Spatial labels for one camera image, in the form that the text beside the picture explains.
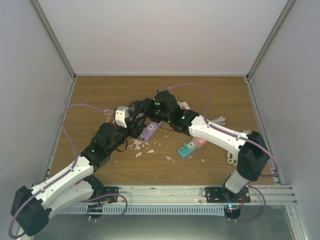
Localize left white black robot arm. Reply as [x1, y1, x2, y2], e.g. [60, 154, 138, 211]
[10, 117, 146, 237]

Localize purple camera cable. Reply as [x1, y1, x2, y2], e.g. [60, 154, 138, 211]
[164, 82, 280, 223]
[7, 103, 118, 238]

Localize white coiled cable right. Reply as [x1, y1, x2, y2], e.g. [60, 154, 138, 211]
[226, 129, 251, 166]

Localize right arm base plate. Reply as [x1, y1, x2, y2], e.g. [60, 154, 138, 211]
[202, 186, 252, 219]

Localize pink cube socket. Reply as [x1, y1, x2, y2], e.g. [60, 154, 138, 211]
[192, 137, 207, 149]

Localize grey slotted cable duct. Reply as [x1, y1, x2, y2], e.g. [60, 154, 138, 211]
[59, 204, 226, 216]

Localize black charger plug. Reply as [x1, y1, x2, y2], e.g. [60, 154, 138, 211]
[128, 100, 141, 115]

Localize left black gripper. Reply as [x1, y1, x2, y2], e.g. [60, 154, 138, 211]
[107, 113, 146, 154]

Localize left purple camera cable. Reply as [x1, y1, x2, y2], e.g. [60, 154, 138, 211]
[7, 103, 118, 238]

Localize teal power strip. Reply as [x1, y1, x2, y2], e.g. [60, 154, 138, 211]
[177, 140, 198, 159]

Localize purple power strip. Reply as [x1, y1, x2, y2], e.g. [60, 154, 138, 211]
[138, 121, 163, 142]

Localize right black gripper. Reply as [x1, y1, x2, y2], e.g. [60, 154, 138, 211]
[135, 98, 172, 124]

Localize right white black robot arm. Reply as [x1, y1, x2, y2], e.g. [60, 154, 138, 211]
[134, 91, 270, 203]

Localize white cube socket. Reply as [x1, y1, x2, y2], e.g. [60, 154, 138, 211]
[177, 101, 190, 110]

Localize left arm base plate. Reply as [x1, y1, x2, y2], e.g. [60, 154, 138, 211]
[88, 186, 119, 219]

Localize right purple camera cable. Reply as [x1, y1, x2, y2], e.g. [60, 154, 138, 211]
[164, 82, 280, 223]

